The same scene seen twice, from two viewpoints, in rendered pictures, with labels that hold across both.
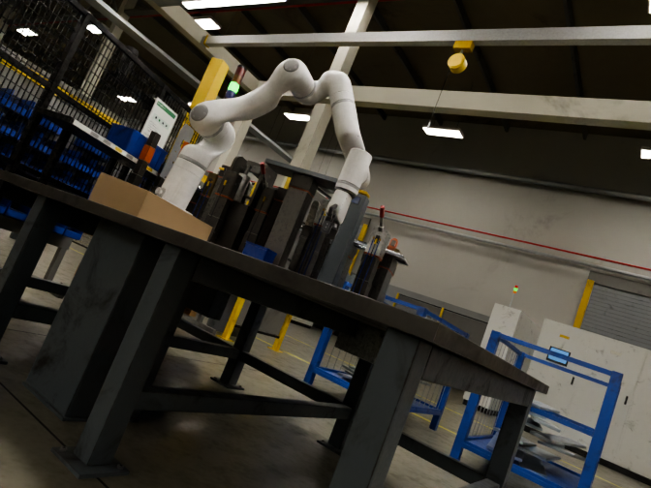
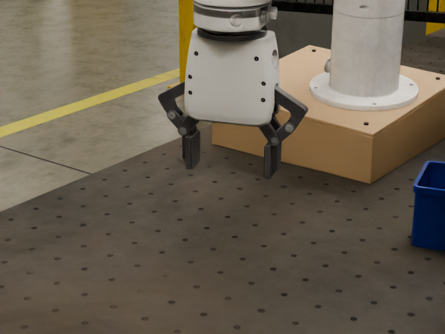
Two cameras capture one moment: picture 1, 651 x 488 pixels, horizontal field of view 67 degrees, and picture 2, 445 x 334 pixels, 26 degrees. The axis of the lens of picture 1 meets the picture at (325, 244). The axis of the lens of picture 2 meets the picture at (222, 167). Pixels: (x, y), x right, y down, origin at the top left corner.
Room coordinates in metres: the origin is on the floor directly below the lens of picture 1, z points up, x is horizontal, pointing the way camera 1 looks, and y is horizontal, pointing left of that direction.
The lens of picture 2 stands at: (1.69, -1.02, 1.28)
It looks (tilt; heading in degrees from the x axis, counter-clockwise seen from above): 21 degrees down; 92
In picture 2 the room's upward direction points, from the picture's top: straight up
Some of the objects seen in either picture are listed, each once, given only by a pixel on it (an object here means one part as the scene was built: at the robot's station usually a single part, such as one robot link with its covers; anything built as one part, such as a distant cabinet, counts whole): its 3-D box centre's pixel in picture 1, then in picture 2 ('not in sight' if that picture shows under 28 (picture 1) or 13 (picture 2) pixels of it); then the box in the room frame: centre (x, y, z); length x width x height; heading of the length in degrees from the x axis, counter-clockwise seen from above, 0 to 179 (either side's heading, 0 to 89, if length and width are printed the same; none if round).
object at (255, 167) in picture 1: (237, 208); not in sight; (2.31, 0.45, 0.94); 0.18 x 0.13 x 0.49; 70
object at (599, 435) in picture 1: (542, 422); not in sight; (3.62, -1.95, 0.47); 1.20 x 0.80 x 0.95; 146
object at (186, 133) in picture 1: (177, 153); not in sight; (2.72, 0.97, 1.17); 0.12 x 0.01 x 0.34; 160
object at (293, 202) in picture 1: (287, 225); not in sight; (2.07, 0.18, 0.92); 0.10 x 0.08 x 0.45; 70
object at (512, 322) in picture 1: (510, 354); not in sight; (10.05, -4.38, 1.22); 2.40 x 0.54 x 2.45; 141
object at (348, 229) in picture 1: (341, 244); not in sight; (1.99, -0.06, 0.92); 0.08 x 0.08 x 0.44; 70
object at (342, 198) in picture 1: (339, 205); (232, 70); (1.67, 0.00, 1.00); 0.10 x 0.07 x 0.11; 164
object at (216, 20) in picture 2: (346, 189); (234, 14); (1.68, 0.00, 1.07); 0.09 x 0.08 x 0.03; 164
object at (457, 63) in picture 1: (449, 85); not in sight; (3.99, -0.49, 2.85); 0.16 x 0.10 x 0.85; 55
